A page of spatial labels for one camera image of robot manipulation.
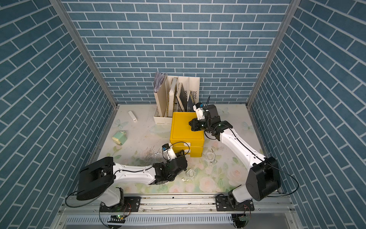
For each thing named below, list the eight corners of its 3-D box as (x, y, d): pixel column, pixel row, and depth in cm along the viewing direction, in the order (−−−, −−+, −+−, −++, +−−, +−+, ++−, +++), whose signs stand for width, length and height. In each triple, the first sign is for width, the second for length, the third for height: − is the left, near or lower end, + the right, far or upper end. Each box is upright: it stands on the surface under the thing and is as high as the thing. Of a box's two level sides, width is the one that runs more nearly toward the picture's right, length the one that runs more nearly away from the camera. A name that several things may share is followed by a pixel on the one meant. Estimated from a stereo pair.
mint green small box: (115, 146, 98) (110, 140, 92) (118, 136, 103) (114, 130, 97) (124, 146, 98) (120, 140, 92) (127, 136, 103) (124, 130, 97)
